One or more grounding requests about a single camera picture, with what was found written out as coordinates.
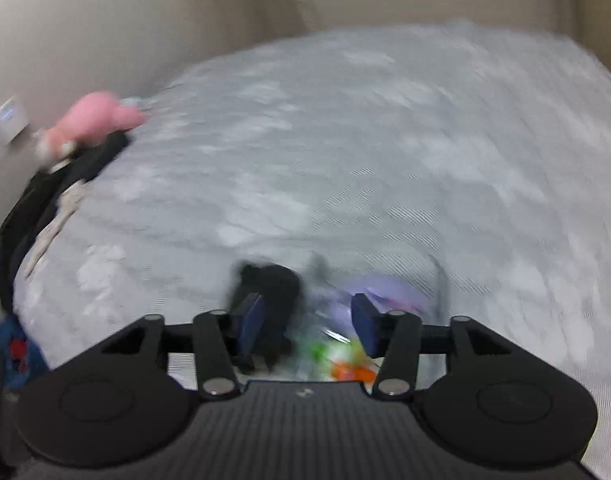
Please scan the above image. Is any purple computer mouse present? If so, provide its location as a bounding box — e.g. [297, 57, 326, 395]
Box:
[335, 274, 432, 316]

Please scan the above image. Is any black cat figurine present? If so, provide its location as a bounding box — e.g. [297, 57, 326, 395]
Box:
[228, 262, 303, 374]

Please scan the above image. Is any colourful small toy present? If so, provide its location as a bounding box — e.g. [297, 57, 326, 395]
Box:
[296, 338, 380, 386]

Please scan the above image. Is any clear glass container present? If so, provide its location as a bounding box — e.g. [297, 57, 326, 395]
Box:
[286, 254, 447, 388]

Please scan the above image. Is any grey quilted bedspread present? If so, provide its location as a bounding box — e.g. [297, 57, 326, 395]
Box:
[14, 23, 611, 479]

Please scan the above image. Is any black garment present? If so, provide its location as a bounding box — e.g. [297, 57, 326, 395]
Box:
[0, 131, 130, 314]

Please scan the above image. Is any pink plush toy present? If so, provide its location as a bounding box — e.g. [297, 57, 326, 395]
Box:
[36, 91, 146, 167]

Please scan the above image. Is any white wall switch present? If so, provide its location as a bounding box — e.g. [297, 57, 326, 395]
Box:
[0, 96, 31, 144]

